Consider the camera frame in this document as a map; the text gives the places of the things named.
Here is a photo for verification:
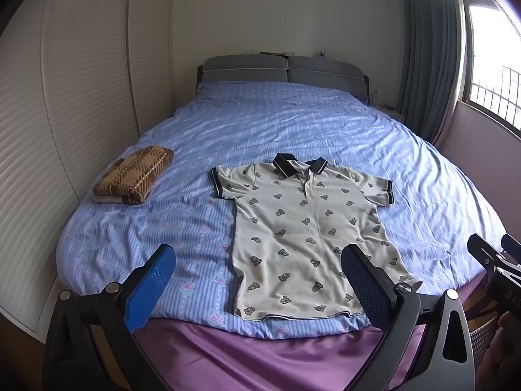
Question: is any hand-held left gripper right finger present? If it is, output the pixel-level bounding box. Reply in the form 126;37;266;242
341;243;477;391

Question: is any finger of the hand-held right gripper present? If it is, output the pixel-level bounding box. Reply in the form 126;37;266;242
500;233;521;258
467;233;504;273

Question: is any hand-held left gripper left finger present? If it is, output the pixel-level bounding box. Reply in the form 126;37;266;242
43;243;177;391

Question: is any cream bear-print polo shirt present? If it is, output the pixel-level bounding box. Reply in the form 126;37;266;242
210;152;424;322

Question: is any person's right hand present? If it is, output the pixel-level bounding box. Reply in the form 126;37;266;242
479;311;521;391

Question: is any woven wicker basket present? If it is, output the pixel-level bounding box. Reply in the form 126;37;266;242
467;317;500;362

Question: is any folded brown plaid garment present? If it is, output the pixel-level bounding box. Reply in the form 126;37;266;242
93;145;175;205

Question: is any purple bed sheet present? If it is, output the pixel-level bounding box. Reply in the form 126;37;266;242
134;279;487;391

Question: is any white nightstand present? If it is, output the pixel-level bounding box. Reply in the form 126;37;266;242
376;104;408;126

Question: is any barred window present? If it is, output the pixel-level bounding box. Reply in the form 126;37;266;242
458;0;521;133

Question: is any cream louvred wardrobe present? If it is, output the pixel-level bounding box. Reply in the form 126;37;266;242
0;0;176;335

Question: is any blue floral striped blanket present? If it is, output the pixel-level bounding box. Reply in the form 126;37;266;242
55;81;507;340

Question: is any grey-blue curtain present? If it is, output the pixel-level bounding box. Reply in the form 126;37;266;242
396;0;470;144

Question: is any grey padded bed headboard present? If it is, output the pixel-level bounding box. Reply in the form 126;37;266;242
196;54;370;99

